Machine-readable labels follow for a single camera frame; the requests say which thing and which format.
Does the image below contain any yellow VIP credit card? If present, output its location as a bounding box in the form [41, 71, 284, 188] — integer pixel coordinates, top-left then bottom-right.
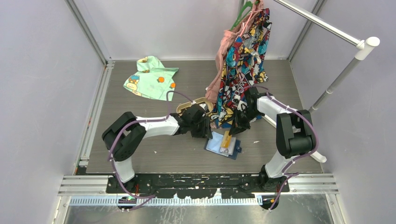
[220, 131, 232, 149]

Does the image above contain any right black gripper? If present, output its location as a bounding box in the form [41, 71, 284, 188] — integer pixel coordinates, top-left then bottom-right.
[229, 107, 262, 136]

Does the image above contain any beige oval tray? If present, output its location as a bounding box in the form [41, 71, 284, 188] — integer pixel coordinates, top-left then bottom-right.
[176, 97, 214, 114]

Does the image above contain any colourful comic print garment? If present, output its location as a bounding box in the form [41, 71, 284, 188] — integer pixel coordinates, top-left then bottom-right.
[209, 7, 272, 129]

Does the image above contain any pink hanging garment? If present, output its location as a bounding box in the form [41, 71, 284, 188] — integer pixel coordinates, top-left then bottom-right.
[205, 18, 259, 105]

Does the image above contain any green clothes hanger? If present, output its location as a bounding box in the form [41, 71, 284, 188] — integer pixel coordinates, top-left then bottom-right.
[229, 0, 260, 30]

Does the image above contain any navy blue card holder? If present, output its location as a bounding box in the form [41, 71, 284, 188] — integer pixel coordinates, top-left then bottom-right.
[204, 131, 242, 160]

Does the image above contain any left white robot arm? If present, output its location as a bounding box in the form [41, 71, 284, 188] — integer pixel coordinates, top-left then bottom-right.
[101, 104, 212, 193]

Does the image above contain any white credit card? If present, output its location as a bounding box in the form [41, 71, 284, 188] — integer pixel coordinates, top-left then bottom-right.
[220, 137, 236, 156]

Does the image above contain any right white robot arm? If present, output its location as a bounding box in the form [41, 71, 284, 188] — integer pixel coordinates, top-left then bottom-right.
[230, 86, 318, 192]

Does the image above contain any green cartoon child shirt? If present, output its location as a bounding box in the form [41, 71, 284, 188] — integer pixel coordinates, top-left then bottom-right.
[123, 56, 179, 101]

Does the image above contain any white clothes rack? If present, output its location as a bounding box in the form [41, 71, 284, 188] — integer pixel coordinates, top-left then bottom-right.
[263, 0, 381, 163]

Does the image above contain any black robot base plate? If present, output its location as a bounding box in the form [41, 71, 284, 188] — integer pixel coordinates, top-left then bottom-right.
[106, 173, 290, 199]

